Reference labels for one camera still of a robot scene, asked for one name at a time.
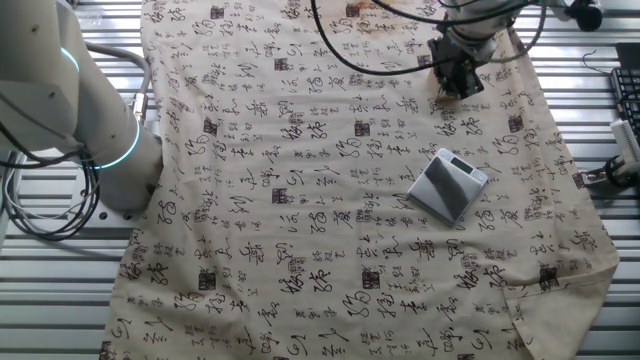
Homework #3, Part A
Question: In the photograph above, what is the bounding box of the black keyboard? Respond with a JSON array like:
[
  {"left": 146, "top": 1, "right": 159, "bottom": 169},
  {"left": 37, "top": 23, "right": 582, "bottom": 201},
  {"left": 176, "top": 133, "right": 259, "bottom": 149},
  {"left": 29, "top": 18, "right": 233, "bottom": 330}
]
[{"left": 609, "top": 67, "right": 640, "bottom": 146}]

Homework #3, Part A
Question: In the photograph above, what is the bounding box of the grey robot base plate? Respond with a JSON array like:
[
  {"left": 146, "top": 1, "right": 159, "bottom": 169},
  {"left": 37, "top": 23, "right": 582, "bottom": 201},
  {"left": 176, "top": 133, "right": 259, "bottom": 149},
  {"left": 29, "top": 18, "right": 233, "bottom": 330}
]
[{"left": 67, "top": 164, "right": 151, "bottom": 229}]

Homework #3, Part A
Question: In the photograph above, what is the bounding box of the thin black wire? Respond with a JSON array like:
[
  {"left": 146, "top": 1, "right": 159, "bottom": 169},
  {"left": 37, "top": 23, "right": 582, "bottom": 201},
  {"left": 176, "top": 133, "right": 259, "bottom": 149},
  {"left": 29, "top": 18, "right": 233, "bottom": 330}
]
[{"left": 582, "top": 49, "right": 614, "bottom": 77}]

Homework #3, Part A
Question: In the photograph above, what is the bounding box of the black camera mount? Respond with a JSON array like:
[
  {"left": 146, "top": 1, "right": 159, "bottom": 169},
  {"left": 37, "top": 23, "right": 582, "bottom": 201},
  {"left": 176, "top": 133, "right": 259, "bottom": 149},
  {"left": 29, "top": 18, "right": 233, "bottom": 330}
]
[{"left": 582, "top": 154, "right": 640, "bottom": 189}]

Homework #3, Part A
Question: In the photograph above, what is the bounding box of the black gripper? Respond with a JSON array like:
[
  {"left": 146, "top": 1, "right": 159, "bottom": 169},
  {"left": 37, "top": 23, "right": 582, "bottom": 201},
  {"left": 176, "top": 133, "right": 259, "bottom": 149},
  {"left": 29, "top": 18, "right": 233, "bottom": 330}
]
[{"left": 427, "top": 37, "right": 485, "bottom": 100}]

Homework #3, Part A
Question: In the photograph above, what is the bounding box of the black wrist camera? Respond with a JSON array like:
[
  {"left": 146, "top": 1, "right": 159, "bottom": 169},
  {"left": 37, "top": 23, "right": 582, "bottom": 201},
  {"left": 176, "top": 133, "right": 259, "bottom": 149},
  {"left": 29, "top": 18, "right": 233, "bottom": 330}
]
[{"left": 564, "top": 0, "right": 604, "bottom": 32}]

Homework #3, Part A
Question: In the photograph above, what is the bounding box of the silver exterior camera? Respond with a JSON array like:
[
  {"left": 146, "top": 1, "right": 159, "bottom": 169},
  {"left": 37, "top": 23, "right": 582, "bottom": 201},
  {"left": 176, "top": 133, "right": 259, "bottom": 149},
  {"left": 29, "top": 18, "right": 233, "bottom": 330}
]
[{"left": 609, "top": 118, "right": 640, "bottom": 164}]

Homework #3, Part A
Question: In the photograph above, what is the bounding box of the beige calligraphy print cloth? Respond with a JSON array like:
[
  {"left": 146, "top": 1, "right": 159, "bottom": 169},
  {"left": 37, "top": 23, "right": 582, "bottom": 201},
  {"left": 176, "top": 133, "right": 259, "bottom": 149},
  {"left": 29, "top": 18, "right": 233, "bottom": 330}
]
[{"left": 98, "top": 0, "right": 621, "bottom": 360}]

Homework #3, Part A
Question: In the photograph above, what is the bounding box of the thick grey base cable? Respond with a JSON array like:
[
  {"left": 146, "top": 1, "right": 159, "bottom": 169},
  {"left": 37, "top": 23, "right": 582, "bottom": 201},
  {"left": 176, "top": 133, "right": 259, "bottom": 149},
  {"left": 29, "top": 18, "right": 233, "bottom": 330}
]
[{"left": 84, "top": 42, "right": 153, "bottom": 127}]

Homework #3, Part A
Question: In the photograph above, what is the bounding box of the thin grey cable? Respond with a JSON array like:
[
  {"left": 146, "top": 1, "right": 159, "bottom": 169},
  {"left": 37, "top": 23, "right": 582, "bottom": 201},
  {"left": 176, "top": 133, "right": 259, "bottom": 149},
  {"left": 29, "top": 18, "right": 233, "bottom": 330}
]
[{"left": 487, "top": 0, "right": 549, "bottom": 64}]

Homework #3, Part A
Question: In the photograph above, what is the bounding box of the silver digital scale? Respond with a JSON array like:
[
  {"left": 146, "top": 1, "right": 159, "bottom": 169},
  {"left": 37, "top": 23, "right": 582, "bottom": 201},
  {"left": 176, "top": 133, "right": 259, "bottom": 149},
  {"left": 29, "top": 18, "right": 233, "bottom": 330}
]
[{"left": 406, "top": 147, "right": 490, "bottom": 227}]

